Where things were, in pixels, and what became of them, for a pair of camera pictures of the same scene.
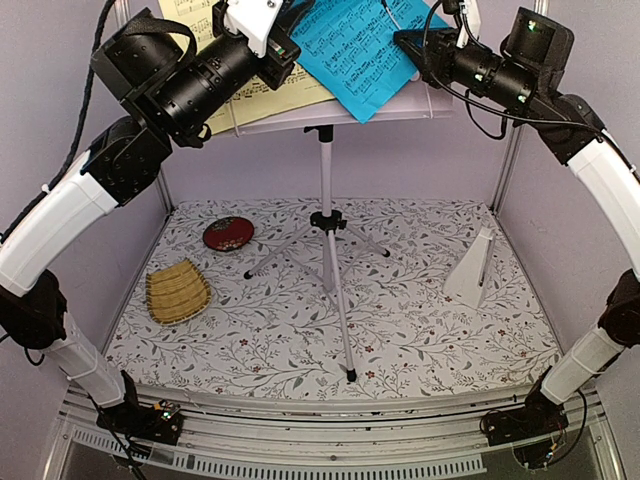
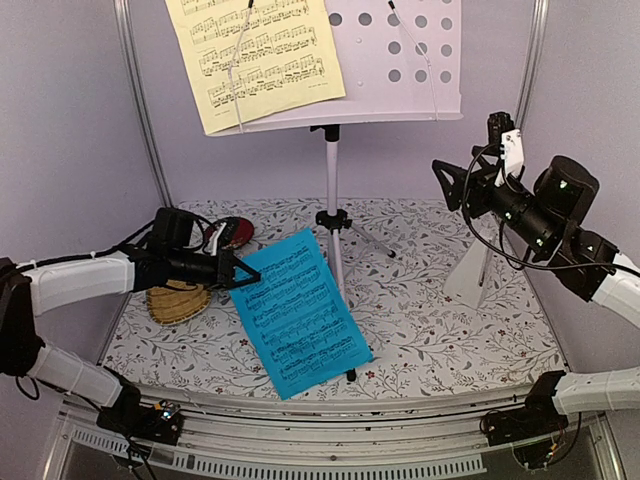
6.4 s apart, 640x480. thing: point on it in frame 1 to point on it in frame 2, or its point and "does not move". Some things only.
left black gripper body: x=190 y=94 to x=182 y=269
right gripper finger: x=417 y=45 to x=453 y=193
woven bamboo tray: x=176 y=292 does not move
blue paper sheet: x=349 y=46 to x=299 y=316
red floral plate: x=228 y=233 does not move
